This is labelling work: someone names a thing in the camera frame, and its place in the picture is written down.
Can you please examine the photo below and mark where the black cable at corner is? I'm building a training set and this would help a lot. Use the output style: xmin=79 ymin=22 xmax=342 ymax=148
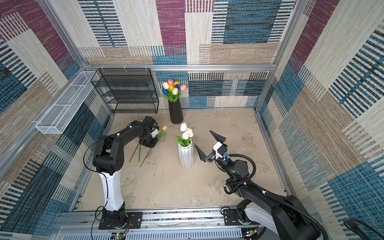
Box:
xmin=343 ymin=218 xmax=384 ymax=240

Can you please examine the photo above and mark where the black tapered vase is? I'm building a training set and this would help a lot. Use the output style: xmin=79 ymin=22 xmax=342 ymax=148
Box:
xmin=169 ymin=99 xmax=184 ymax=124

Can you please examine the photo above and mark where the pink tulip on table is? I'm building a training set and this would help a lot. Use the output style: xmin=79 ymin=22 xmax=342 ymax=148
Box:
xmin=129 ymin=143 xmax=141 ymax=163

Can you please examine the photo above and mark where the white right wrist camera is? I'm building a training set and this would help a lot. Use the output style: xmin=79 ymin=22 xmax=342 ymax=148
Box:
xmin=213 ymin=142 xmax=230 ymax=160

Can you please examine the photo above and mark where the black wire shelf rack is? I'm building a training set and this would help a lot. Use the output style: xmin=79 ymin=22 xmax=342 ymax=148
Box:
xmin=91 ymin=68 xmax=159 ymax=114

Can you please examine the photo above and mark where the white ribbed vase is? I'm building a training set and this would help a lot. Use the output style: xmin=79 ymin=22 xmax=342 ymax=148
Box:
xmin=178 ymin=143 xmax=194 ymax=169

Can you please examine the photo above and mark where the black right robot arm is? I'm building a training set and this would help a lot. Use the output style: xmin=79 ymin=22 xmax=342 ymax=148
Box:
xmin=196 ymin=131 xmax=329 ymax=240

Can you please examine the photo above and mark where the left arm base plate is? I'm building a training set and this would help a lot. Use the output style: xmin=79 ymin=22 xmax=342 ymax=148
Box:
xmin=99 ymin=211 xmax=143 ymax=230

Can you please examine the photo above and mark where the aluminium front rail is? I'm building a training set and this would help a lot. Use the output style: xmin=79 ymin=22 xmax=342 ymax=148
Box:
xmin=53 ymin=206 xmax=236 ymax=233

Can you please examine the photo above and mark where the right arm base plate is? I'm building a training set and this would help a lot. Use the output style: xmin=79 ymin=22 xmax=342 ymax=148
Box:
xmin=220 ymin=207 xmax=258 ymax=226

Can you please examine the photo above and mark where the light pink tulip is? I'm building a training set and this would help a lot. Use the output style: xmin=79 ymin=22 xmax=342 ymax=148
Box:
xmin=180 ymin=85 xmax=187 ymax=92

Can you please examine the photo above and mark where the white mesh wall basket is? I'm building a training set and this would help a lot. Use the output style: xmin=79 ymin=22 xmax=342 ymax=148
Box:
xmin=36 ymin=71 xmax=96 ymax=135

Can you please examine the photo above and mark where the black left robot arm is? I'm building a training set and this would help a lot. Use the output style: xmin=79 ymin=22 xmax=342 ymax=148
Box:
xmin=93 ymin=116 xmax=159 ymax=230

